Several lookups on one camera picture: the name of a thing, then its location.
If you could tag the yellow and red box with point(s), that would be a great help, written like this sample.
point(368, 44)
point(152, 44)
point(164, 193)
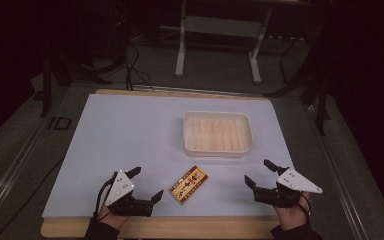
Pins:
point(188, 185)

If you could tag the metal floor rail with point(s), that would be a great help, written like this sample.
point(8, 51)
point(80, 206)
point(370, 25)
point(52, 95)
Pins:
point(10, 173)
point(343, 180)

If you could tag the wooden table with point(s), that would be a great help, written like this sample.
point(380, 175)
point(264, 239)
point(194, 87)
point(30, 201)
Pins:
point(180, 227)

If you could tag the light blue mat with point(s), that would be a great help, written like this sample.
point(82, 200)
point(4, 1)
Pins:
point(120, 133)

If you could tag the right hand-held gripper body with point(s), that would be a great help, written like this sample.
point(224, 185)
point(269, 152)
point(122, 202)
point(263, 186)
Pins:
point(295, 181)

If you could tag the person's right hand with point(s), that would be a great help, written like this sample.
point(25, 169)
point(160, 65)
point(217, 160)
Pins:
point(295, 216)

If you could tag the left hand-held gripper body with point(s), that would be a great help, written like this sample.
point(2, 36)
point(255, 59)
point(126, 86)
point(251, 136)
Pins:
point(120, 188)

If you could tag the black stand legs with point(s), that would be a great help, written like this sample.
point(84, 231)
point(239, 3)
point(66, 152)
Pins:
point(46, 86)
point(321, 100)

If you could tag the black floor bracket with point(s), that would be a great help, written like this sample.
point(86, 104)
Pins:
point(60, 123)

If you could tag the white metal stand frame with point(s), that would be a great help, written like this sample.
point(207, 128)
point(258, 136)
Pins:
point(180, 50)

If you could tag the person's left hand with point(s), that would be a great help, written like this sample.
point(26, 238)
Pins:
point(110, 221)

